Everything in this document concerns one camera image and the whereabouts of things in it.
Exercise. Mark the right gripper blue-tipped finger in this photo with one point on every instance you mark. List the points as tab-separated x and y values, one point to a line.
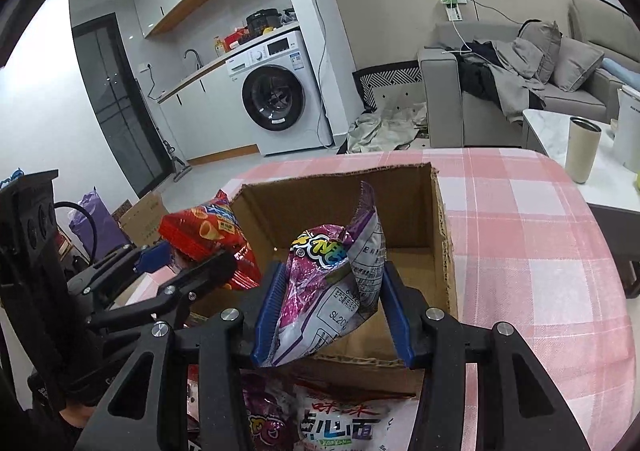
110	276

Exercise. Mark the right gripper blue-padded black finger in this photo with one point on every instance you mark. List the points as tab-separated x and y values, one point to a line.
145	406
519	406

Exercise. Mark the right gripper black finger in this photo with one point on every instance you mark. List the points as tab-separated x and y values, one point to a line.
173	299

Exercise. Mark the red chip snack bag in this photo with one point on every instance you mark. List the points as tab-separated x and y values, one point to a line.
197	233

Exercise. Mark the white noodle snack bag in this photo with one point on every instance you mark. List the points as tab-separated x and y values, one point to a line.
352	423

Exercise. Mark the purple candy snack bag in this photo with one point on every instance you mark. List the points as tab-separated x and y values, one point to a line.
331	282

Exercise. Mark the person's left hand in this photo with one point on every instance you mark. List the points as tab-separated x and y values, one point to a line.
77	415

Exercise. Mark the purple plastic bag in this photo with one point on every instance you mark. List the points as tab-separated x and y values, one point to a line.
105	237

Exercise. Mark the cardboard box on floor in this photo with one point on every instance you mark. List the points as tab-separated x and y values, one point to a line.
140	222

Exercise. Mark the purple candy bag on table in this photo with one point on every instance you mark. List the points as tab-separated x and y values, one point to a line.
271	411

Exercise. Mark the black glass door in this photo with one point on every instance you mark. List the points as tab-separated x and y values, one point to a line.
117	102

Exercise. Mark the brown cardboard box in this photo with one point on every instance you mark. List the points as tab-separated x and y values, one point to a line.
318	216

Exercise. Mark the white kitchen counter cabinets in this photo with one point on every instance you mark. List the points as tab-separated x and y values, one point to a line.
205	113

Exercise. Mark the kitchen faucet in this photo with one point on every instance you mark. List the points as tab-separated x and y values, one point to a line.
196	57

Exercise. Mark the white washing machine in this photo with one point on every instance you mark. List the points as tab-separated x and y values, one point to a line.
280	96

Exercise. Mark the black cooker on washer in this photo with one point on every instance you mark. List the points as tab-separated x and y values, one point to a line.
258	21

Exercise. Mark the crumpled beige cloth on floor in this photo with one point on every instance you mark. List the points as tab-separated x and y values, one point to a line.
390	128

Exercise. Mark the beige travel mug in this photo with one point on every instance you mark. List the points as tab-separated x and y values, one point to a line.
582	146

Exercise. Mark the white electric kettle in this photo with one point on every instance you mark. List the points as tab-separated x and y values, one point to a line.
626	145

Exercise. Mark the grey sofa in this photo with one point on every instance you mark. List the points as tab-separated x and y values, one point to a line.
456	118

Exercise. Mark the grey clothes pile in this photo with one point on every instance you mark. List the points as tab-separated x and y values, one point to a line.
510	73

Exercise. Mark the grey sofa cushion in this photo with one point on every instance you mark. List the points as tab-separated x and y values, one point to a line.
575	64

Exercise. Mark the white wall power strip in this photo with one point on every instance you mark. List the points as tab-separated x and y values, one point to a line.
453	9

